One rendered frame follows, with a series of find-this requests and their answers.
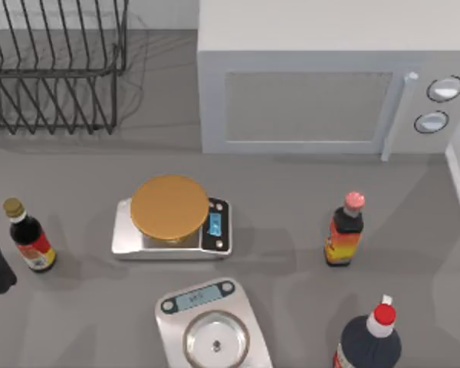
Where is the pale microwave oven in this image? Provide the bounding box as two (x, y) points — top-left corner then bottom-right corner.
(196, 0), (460, 163)

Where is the large dark bottle red cap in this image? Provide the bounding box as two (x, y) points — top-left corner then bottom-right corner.
(332, 294), (403, 368)

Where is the silver scale with golden plate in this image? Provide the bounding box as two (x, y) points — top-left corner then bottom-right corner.
(111, 175), (233, 261)

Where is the small white microwave knob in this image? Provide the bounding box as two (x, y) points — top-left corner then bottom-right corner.
(413, 110), (450, 134)

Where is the large white microwave knob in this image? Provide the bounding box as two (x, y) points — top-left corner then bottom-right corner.
(426, 75), (460, 104)

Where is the black wire dish rack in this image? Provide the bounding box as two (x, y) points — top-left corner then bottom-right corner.
(0, 0), (130, 136)

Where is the microwave door handle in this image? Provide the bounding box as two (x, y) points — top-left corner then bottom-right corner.
(380, 71), (419, 163)

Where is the silver scale with steel bowl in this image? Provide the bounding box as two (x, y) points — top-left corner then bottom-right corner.
(154, 278), (274, 368)

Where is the dark bottle with pink cap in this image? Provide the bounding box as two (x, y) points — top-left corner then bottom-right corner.
(323, 191), (366, 268)

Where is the dark bottle with gold cap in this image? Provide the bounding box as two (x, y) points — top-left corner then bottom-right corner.
(2, 197), (58, 274)

